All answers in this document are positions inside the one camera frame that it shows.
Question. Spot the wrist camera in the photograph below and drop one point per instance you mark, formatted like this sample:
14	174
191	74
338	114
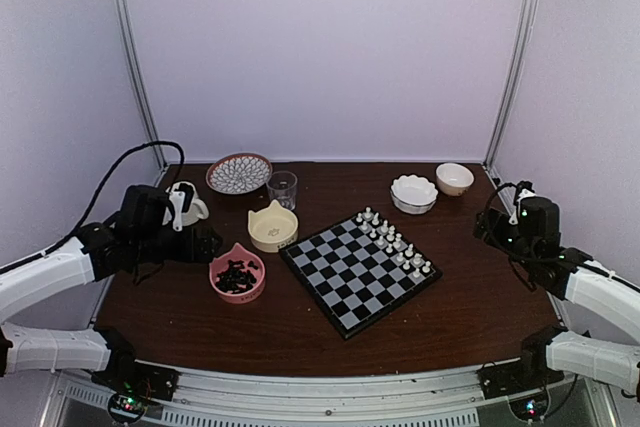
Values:
523	190
172	213

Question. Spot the pink cat-shaped bowl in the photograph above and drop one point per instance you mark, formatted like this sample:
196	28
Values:
238	276

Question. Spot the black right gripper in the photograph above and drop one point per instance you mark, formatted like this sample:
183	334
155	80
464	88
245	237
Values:
490	215

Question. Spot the right aluminium frame post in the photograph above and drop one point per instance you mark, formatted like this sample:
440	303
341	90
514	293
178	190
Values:
526	21

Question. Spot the clear drinking glass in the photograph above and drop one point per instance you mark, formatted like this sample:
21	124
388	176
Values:
283	187

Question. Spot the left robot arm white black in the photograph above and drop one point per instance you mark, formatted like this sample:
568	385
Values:
87	255

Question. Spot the white mug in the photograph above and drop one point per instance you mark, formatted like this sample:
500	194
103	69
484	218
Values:
194	209

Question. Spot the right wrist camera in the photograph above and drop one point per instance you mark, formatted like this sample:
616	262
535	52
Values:
523	190

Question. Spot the white scalloped bowl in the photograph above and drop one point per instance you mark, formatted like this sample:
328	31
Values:
412	194

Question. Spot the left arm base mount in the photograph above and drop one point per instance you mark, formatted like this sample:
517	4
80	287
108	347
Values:
127	376

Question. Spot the cream cat-shaped bowl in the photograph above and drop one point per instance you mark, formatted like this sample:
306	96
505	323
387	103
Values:
272	228

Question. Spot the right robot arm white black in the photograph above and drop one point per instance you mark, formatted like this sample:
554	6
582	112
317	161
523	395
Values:
578	280

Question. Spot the aluminium frame post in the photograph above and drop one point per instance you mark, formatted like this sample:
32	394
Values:
135	71
526	21

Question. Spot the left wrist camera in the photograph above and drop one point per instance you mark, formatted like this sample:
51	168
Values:
172	213

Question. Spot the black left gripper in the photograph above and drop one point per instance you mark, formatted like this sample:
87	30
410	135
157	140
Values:
204	253

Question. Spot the black white chessboard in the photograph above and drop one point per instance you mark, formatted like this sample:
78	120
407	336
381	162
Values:
351	272

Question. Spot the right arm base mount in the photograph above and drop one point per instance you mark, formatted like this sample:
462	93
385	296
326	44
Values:
510	378

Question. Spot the cream round bowl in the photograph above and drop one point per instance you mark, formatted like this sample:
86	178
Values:
453	179

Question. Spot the aluminium front rail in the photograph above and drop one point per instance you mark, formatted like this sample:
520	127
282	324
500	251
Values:
450	397

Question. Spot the patterned ceramic plate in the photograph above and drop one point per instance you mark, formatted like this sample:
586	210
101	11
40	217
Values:
239	174

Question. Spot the left aluminium frame post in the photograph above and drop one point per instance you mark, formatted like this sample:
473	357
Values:
135	71

